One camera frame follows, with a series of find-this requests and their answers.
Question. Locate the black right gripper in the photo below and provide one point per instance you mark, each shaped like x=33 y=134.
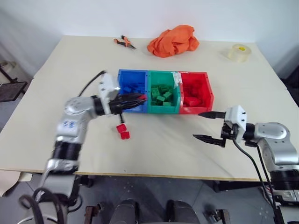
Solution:
x=230 y=131

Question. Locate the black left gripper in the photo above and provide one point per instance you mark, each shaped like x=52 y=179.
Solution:
x=116 y=106

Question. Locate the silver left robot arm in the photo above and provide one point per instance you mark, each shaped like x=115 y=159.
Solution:
x=72 y=116

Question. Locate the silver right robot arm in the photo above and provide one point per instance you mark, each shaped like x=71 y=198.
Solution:
x=278 y=140

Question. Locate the blue toy block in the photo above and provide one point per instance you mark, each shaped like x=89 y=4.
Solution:
x=138 y=87
x=128 y=88

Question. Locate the green toy block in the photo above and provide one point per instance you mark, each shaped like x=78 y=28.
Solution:
x=167 y=94
x=166 y=103
x=154 y=92
x=159 y=98
x=163 y=88

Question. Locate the blue plastic bin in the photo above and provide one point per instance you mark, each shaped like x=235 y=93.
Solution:
x=132 y=78

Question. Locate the red toy block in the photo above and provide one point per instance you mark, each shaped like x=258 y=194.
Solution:
x=120 y=128
x=125 y=135
x=191 y=101

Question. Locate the green plastic bin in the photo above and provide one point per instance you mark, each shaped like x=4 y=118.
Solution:
x=161 y=78

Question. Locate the white paper label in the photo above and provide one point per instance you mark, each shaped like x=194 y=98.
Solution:
x=176 y=79

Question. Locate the red plastic bin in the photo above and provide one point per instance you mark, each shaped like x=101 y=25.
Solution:
x=195 y=81

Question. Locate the crumpled orange cloth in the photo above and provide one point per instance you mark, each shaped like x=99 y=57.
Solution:
x=172 y=43

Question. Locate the clear tape roll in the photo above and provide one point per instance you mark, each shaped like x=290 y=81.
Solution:
x=238 y=53

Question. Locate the black table caster leg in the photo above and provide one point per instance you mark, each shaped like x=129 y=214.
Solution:
x=218 y=215
x=93 y=213

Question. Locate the dark rounded shape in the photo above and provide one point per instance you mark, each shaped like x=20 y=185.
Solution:
x=127 y=212
x=181 y=213

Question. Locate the black metal stand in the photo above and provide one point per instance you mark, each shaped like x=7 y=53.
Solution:
x=11 y=89

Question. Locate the beige sheet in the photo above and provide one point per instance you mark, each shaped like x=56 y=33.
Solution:
x=11 y=180

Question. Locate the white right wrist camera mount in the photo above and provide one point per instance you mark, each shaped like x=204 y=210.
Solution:
x=237 y=116

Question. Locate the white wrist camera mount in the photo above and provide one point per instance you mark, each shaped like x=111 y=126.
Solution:
x=237 y=116
x=108 y=87

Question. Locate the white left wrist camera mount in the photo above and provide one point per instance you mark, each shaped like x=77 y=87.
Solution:
x=108 y=87

